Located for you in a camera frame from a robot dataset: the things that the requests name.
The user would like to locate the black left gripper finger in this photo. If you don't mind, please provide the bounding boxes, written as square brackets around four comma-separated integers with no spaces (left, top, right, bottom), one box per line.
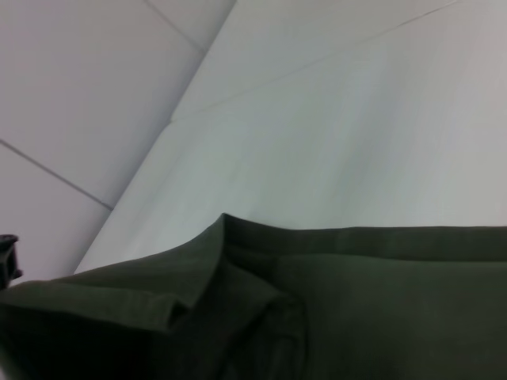
[0,234,24,293]

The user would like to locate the dark green T-shirt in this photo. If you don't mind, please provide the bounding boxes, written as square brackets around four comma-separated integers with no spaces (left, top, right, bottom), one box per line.
[0,212,507,380]

